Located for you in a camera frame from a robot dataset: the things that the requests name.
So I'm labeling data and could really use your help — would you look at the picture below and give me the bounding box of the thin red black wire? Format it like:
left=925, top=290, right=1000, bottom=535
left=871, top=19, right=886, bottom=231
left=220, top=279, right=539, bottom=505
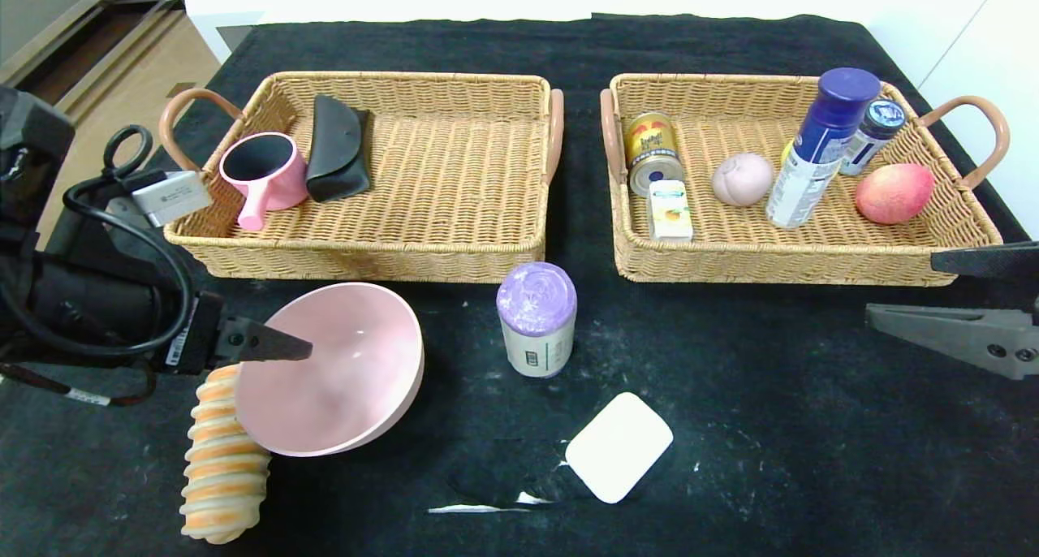
left=0, top=362, right=159, bottom=408

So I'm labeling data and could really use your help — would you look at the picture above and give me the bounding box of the wicker basket holding pink mug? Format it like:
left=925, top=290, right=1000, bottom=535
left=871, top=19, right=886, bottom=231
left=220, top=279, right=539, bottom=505
left=160, top=71, right=565, bottom=285

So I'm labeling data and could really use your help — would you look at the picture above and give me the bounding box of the grey metal shelf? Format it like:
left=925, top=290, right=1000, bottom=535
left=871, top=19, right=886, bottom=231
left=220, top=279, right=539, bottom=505
left=0, top=0, right=189, bottom=95

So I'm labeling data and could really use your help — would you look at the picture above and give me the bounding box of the blue cap spray can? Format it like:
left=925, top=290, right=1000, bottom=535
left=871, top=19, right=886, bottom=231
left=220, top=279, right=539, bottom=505
left=765, top=67, right=882, bottom=230

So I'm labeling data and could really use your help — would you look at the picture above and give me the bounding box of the gold drink can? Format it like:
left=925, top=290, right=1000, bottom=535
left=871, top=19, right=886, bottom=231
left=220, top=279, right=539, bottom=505
left=623, top=111, right=684, bottom=198

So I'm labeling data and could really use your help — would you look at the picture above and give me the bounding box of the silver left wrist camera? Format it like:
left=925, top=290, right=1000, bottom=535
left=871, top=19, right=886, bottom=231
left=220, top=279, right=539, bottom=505
left=130, top=170, right=214, bottom=227

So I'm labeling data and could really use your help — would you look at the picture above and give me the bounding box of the purple-lidded white jar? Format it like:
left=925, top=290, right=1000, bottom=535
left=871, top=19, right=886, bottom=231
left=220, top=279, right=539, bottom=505
left=496, top=262, right=578, bottom=379

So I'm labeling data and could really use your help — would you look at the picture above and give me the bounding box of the white soap bar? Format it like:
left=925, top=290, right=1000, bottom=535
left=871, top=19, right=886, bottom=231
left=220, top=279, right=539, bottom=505
left=564, top=392, right=675, bottom=505

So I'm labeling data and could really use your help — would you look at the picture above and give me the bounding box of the wicker basket holding food items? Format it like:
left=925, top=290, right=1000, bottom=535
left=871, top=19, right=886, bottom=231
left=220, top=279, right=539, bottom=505
left=599, top=74, right=1011, bottom=288

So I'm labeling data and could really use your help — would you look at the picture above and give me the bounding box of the small dark blue bottle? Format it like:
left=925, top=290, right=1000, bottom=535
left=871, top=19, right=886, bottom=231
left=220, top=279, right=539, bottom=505
left=839, top=99, right=907, bottom=177

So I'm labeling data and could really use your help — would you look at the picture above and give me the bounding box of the black glasses case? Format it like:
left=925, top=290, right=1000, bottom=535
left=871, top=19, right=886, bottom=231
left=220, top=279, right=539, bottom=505
left=305, top=94, right=374, bottom=205

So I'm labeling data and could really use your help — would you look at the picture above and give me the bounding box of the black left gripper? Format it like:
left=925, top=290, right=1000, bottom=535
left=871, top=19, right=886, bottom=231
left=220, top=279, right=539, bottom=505
left=100, top=273, right=313, bottom=375

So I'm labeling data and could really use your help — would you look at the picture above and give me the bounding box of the black left camera cable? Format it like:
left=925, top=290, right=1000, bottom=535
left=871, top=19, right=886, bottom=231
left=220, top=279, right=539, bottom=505
left=62, top=124, right=198, bottom=356

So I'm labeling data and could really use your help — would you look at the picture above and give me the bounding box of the small white juice carton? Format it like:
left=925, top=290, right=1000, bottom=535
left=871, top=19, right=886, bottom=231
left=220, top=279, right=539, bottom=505
left=647, top=179, right=695, bottom=242

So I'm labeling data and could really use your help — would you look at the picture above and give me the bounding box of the pink bowl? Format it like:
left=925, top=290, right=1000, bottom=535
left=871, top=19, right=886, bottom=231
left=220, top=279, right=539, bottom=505
left=235, top=283, right=425, bottom=458

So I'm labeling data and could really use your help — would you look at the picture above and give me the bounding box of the pink mug with handle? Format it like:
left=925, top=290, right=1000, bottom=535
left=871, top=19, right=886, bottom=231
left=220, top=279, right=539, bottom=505
left=219, top=132, right=310, bottom=234

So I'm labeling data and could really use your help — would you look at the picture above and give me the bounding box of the mauve round peach bun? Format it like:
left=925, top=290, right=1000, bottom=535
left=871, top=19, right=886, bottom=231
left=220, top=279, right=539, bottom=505
left=711, top=153, right=774, bottom=208

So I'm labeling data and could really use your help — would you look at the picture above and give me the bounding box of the striped orange bread roll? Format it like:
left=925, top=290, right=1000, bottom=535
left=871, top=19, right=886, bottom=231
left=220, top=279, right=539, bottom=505
left=180, top=365, right=272, bottom=545

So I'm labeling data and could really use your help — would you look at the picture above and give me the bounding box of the red peach fruit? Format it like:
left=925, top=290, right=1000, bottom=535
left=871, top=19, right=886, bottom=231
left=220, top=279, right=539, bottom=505
left=854, top=163, right=936, bottom=226

